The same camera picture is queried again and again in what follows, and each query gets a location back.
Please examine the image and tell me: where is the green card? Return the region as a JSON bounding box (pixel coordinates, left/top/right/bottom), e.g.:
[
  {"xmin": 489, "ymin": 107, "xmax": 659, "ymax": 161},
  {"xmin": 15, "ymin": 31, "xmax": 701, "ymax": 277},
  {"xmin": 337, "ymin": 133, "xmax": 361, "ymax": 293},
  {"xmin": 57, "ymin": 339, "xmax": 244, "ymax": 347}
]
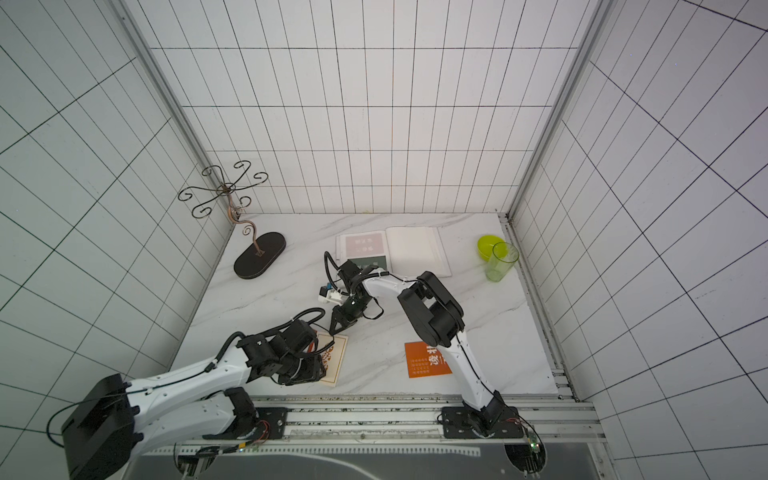
[{"xmin": 350, "ymin": 255, "xmax": 388, "ymax": 270}]

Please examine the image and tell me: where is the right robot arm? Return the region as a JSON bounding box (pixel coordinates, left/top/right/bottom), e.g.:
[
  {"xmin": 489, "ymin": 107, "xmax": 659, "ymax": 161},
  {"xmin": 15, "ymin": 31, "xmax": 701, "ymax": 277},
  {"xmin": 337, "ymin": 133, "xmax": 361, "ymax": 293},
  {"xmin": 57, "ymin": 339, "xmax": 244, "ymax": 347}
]
[{"xmin": 323, "ymin": 252, "xmax": 527, "ymax": 439}]

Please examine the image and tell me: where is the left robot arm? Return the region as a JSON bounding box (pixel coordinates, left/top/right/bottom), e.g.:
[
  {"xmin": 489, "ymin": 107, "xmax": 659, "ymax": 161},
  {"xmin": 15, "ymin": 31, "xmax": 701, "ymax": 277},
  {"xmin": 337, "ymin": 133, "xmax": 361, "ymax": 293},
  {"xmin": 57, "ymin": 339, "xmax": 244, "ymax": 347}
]
[{"xmin": 61, "ymin": 318, "xmax": 326, "ymax": 479}]

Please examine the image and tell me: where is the cream framed card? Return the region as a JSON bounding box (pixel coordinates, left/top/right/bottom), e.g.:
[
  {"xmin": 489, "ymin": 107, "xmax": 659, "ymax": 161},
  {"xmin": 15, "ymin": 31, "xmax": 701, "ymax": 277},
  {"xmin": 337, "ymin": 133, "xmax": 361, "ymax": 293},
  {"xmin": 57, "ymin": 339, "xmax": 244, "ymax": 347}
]
[{"xmin": 318, "ymin": 331, "xmax": 348, "ymax": 386}]

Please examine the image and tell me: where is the metal jewelry stand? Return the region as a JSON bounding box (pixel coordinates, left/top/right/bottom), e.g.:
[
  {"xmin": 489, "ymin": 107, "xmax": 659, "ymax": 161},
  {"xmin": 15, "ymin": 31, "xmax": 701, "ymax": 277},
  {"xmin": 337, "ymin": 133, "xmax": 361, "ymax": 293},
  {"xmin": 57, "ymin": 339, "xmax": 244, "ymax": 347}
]
[{"xmin": 177, "ymin": 160, "xmax": 287, "ymax": 280}]

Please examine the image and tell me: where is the clear green cup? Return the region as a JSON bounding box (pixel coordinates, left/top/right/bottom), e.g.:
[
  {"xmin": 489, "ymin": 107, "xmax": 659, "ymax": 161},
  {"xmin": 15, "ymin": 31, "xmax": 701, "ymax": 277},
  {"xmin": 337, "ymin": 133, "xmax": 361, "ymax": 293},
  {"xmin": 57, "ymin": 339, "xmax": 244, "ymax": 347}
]
[{"xmin": 485, "ymin": 242, "xmax": 519, "ymax": 283}]

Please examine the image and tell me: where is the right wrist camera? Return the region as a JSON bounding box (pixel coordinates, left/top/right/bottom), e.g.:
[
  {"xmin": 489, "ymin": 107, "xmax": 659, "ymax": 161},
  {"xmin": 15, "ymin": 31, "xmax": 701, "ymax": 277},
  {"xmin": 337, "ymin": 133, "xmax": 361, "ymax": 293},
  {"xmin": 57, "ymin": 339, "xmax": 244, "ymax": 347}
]
[{"xmin": 318, "ymin": 284, "xmax": 348, "ymax": 305}]

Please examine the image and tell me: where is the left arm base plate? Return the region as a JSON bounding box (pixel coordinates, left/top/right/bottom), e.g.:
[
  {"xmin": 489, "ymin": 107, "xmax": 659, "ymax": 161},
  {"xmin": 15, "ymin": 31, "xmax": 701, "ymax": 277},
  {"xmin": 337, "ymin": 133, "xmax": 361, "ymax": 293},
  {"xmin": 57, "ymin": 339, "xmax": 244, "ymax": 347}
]
[{"xmin": 240, "ymin": 407, "xmax": 289, "ymax": 444}]

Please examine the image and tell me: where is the aluminium rail frame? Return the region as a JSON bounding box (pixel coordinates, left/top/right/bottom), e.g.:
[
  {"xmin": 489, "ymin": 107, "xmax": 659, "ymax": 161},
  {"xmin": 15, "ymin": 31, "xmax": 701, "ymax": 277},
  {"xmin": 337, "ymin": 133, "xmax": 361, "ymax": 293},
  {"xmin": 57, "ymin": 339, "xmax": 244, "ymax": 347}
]
[{"xmin": 115, "ymin": 396, "xmax": 619, "ymax": 479}]

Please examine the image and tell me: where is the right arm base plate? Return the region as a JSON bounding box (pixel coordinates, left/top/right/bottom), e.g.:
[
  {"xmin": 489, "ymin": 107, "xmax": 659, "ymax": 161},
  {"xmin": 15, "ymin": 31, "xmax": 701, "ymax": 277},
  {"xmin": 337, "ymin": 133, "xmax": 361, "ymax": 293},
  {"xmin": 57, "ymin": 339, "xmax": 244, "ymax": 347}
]
[{"xmin": 437, "ymin": 406, "xmax": 525, "ymax": 440}]

